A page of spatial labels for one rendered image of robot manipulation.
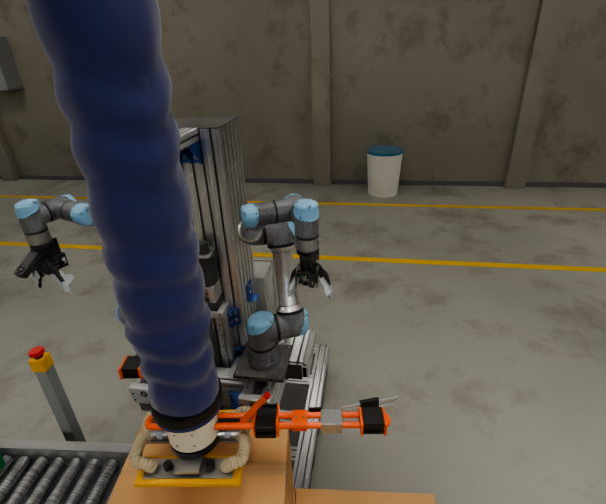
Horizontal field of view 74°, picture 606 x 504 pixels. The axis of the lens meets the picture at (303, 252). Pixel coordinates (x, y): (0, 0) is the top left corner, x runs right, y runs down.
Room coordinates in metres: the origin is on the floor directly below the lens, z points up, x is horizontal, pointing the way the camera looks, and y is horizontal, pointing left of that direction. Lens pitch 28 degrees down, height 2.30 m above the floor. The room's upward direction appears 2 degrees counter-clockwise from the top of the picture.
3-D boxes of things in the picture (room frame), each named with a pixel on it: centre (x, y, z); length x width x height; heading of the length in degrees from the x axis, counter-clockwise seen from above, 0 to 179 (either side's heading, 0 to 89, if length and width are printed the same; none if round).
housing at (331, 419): (0.93, -0.07, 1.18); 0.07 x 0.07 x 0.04; 88
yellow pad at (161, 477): (0.85, 0.40, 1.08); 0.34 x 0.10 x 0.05; 88
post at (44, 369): (1.52, 1.29, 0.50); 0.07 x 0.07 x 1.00; 85
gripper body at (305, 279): (1.13, -0.01, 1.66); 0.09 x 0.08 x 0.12; 170
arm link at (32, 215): (1.32, 0.94, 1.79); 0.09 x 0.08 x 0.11; 149
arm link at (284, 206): (1.23, 0.03, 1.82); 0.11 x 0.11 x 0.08; 16
